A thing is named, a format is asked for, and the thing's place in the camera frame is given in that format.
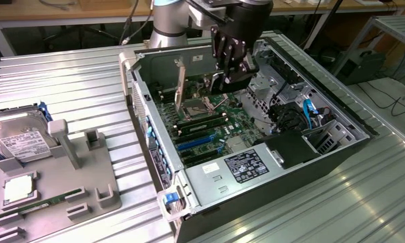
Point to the silver hard disk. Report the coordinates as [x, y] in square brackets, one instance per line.
[20, 141]

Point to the Nvidia Quadro graphics card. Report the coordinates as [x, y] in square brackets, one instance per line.
[230, 87]

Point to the wooden desk white frame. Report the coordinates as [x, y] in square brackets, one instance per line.
[324, 6]
[70, 14]

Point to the metal slat shelf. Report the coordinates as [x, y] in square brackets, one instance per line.
[398, 27]

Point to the silver chipset heatsink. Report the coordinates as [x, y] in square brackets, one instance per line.
[240, 145]

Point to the black plastic shroud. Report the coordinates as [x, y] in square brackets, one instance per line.
[286, 149]

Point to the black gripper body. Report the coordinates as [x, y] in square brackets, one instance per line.
[246, 22]

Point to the black chair base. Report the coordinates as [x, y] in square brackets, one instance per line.
[84, 33]

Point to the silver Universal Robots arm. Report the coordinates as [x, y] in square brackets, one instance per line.
[168, 22]

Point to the green RAM stick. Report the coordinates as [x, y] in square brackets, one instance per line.
[202, 126]
[37, 205]

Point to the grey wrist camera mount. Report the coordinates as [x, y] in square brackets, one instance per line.
[202, 15]

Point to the grey printed parts rack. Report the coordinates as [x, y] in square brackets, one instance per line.
[53, 182]

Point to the CPU socket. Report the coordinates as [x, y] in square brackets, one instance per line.
[193, 110]

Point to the blue case latch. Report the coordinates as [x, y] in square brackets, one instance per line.
[170, 197]

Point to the blue expansion slot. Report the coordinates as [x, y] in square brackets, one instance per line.
[193, 143]

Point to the open black PC case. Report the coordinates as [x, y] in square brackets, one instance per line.
[256, 184]

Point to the green motherboard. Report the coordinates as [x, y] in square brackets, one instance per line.
[236, 121]

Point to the metal socket cover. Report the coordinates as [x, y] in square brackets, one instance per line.
[216, 101]

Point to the grey power supply unit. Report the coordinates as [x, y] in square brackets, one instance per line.
[222, 174]

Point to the black box device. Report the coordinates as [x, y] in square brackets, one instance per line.
[361, 68]

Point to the grey metal disk bay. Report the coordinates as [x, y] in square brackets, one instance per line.
[266, 93]

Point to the silver CPU chip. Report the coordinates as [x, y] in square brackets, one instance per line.
[18, 188]

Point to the blue plastic disk bracket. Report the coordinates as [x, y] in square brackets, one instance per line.
[44, 108]

